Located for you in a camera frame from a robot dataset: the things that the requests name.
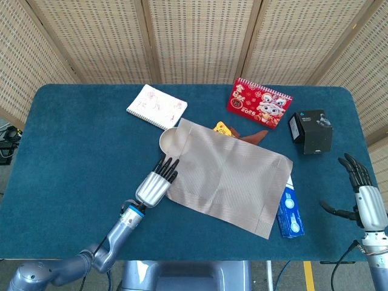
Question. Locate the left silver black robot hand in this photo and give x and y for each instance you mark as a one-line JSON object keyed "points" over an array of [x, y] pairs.
{"points": [[151, 189]]}

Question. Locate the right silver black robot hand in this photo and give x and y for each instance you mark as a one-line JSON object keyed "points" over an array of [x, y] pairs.
{"points": [[371, 209]]}

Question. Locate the grey woven placemat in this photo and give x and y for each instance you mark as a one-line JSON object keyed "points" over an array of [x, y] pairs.
{"points": [[230, 182]]}

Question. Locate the blue and white carton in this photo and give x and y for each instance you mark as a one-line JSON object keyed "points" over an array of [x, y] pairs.
{"points": [[289, 218]]}

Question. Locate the white spiral notebook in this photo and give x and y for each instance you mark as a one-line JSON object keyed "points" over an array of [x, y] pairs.
{"points": [[157, 106]]}

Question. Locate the blue-grey robot torso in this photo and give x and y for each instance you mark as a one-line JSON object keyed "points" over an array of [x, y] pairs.
{"points": [[182, 276]]}

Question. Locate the yellow tape measure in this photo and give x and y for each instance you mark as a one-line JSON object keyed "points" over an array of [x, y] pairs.
{"points": [[221, 127]]}

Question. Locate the black cardboard box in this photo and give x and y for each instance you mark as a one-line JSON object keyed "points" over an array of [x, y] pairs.
{"points": [[315, 133]]}

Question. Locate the blue felt table cover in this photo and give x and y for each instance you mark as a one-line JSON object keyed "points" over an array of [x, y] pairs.
{"points": [[60, 136]]}

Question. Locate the brown microfibre cloth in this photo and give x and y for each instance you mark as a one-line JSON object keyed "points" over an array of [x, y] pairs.
{"points": [[254, 137]]}

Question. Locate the white table leg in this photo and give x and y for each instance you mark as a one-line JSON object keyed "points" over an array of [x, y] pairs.
{"points": [[269, 276]]}

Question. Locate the red 2026 desk calendar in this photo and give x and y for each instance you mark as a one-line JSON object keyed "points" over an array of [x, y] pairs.
{"points": [[245, 103]]}

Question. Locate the woven rattan folding screen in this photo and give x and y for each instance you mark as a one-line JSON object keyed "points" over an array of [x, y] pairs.
{"points": [[197, 39]]}

